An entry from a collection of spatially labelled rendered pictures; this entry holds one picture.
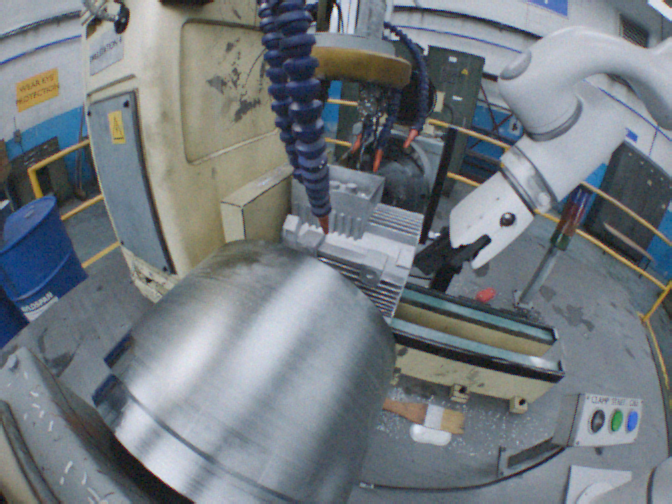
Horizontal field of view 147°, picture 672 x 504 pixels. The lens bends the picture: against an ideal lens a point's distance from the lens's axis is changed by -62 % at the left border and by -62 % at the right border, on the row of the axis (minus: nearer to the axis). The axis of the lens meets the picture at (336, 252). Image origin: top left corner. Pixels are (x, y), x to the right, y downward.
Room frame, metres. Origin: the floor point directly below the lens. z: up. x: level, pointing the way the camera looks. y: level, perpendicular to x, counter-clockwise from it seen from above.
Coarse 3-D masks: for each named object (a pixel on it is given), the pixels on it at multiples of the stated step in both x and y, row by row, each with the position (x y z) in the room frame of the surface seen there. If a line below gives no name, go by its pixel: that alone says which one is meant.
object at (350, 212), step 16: (336, 176) 0.44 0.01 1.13; (352, 176) 0.43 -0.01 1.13; (368, 176) 0.42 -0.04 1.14; (304, 192) 0.36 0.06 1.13; (336, 192) 0.34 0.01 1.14; (352, 192) 0.38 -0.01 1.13; (368, 192) 0.42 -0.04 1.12; (304, 208) 0.35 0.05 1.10; (336, 208) 0.34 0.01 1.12; (352, 208) 0.33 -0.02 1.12; (368, 208) 0.33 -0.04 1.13; (304, 224) 0.35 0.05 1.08; (336, 224) 0.34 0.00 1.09; (352, 224) 0.33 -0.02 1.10
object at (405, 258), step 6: (288, 216) 0.35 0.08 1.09; (294, 216) 0.35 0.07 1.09; (288, 222) 0.34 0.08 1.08; (294, 222) 0.34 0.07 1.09; (300, 222) 0.35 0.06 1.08; (288, 228) 0.33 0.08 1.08; (294, 228) 0.33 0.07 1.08; (300, 228) 0.35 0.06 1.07; (402, 252) 0.29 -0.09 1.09; (408, 252) 0.29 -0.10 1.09; (414, 252) 0.29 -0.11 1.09; (402, 258) 0.28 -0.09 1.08; (408, 258) 0.28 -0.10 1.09; (396, 264) 0.28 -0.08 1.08; (402, 264) 0.28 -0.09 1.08; (408, 264) 0.28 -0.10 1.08; (408, 270) 0.28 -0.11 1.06; (384, 318) 0.28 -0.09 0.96
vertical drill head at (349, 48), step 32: (320, 0) 0.37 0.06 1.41; (352, 0) 0.35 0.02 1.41; (384, 0) 0.38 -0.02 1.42; (320, 32) 0.36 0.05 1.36; (352, 32) 0.35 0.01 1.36; (320, 64) 0.31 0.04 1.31; (352, 64) 0.30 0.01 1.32; (384, 64) 0.32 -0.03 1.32; (320, 96) 0.43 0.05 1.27; (384, 96) 0.41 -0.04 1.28
